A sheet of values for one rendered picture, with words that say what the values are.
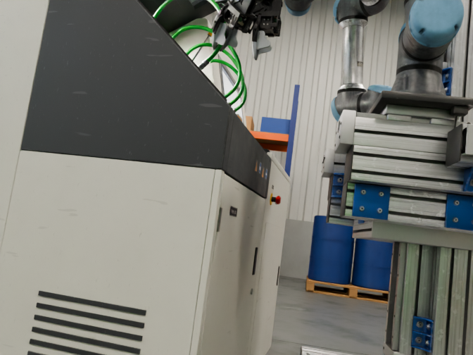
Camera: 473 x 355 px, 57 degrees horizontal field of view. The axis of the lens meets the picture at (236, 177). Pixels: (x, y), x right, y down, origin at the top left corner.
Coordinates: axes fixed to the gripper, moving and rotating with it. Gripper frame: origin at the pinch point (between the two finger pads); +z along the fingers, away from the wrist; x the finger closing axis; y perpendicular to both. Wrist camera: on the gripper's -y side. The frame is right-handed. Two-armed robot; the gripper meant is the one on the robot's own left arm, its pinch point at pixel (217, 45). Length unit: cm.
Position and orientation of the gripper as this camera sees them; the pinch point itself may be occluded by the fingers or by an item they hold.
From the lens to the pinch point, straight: 142.6
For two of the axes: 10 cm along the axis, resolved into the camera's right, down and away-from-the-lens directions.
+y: 5.0, 6.9, -5.3
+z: -4.3, 7.3, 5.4
